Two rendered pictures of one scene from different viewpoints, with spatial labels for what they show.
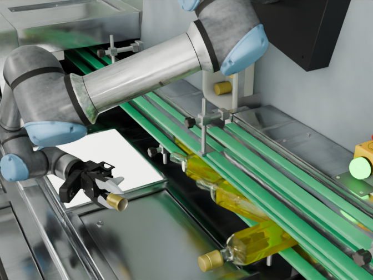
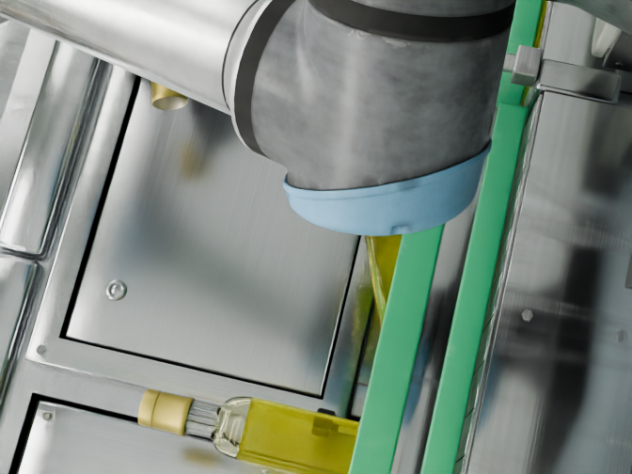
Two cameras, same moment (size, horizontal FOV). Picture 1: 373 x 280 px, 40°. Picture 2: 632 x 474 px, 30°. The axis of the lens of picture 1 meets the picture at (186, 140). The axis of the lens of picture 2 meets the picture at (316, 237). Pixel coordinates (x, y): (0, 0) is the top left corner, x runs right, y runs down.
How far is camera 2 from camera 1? 0.96 m
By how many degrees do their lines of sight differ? 52
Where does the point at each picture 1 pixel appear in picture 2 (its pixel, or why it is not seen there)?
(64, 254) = (61, 86)
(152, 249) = (216, 206)
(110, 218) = not seen: hidden behind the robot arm
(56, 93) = not seen: outside the picture
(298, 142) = (553, 349)
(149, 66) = (106, 38)
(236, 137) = not seen: hidden behind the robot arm
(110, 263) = (114, 179)
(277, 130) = (566, 256)
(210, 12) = (307, 32)
